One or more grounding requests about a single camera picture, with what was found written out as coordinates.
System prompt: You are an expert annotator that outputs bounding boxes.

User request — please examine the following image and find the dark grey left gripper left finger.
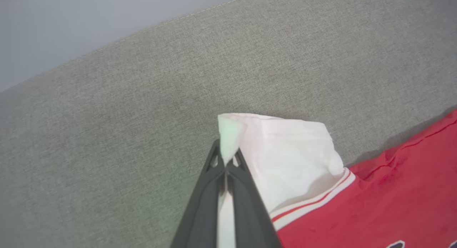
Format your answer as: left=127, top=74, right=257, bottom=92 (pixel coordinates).
left=170, top=139, right=226, bottom=248

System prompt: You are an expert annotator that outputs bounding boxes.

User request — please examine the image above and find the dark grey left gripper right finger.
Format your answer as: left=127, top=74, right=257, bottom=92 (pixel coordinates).
left=226, top=149, right=283, bottom=248

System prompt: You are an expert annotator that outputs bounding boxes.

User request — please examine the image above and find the red and white sports jersey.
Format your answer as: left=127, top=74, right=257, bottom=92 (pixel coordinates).
left=216, top=110, right=457, bottom=248

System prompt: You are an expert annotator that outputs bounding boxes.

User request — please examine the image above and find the grey fabric sofa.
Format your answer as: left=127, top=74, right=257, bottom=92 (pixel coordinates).
left=0, top=0, right=457, bottom=248

